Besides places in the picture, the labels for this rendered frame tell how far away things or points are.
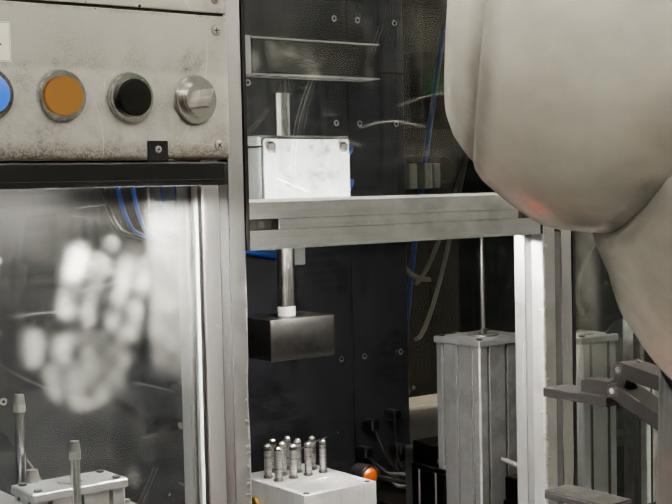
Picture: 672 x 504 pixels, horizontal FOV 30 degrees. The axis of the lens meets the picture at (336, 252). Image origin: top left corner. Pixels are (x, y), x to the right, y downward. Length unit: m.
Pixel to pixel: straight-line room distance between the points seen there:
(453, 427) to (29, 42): 0.79
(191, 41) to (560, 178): 0.77
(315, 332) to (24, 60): 0.52
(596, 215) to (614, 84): 0.04
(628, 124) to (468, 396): 1.25
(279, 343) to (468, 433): 0.31
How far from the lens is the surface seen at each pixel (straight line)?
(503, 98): 0.31
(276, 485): 1.36
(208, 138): 1.07
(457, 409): 1.55
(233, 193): 1.09
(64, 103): 1.00
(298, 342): 1.36
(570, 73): 0.30
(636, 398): 1.02
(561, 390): 1.06
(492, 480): 1.55
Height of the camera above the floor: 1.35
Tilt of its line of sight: 3 degrees down
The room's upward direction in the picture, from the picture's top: 1 degrees counter-clockwise
